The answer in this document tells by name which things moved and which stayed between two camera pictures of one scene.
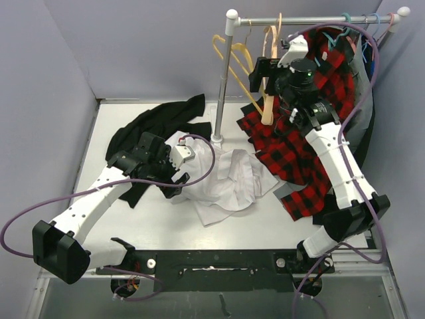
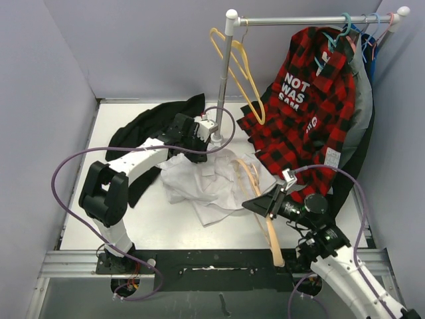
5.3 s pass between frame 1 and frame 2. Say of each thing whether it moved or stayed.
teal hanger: stayed
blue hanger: stayed
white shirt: stayed
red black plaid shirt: stayed
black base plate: stayed
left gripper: moved
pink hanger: stayed
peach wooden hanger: moved
